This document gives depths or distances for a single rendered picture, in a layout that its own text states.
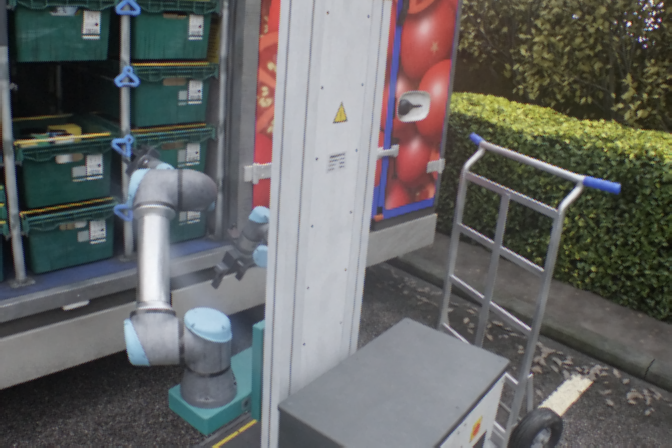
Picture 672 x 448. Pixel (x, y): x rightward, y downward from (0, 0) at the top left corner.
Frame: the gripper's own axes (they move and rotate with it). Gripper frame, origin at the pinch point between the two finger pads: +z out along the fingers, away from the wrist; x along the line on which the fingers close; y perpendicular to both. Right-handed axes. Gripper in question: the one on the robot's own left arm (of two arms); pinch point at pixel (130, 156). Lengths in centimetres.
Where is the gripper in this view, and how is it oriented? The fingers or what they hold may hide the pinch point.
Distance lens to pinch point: 221.3
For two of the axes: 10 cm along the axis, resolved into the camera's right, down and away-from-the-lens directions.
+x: -5.5, 7.9, -2.6
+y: -4.7, -5.5, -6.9
